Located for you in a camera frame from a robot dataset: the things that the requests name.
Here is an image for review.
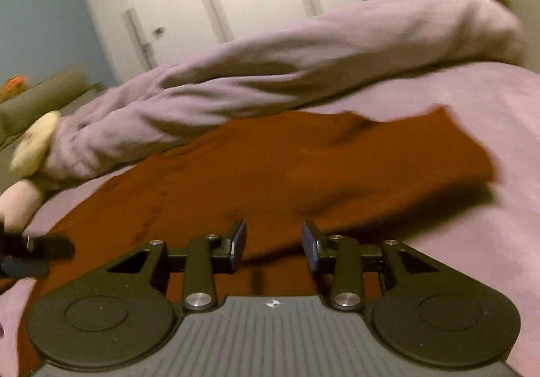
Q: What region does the cream plush toy pillow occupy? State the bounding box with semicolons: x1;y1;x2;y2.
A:
8;111;60;178

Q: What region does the rust brown knit sweater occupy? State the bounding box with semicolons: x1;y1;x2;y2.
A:
18;108;499;376

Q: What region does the orange object on sofa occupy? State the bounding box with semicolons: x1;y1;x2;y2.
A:
0;76;28;101

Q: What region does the rolled lilac duvet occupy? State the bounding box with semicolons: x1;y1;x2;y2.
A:
38;0;525;187

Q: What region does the pale pink pillow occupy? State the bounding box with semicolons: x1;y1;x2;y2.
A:
0;179;46;233

